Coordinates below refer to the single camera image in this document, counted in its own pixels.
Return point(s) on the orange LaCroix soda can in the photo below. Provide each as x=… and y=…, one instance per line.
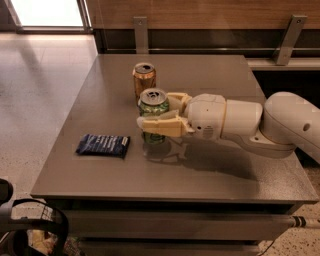
x=144, y=77

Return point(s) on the grey metal bracket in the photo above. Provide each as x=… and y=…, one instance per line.
x=291, y=35
x=141, y=34

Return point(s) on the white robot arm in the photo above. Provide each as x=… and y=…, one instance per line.
x=273, y=129

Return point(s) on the grey metal bracket right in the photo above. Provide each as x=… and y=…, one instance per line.
x=291, y=35

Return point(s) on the grey metal bracket left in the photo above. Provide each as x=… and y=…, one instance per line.
x=141, y=34

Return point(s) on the white pole with black band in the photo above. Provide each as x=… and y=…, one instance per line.
x=303, y=222

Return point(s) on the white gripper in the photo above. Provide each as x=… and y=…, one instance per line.
x=206, y=115

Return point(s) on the blue RXBAR blueberry wrapper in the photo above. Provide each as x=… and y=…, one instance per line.
x=103, y=145

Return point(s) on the green LaCroix soda can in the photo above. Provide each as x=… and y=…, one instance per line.
x=153, y=102

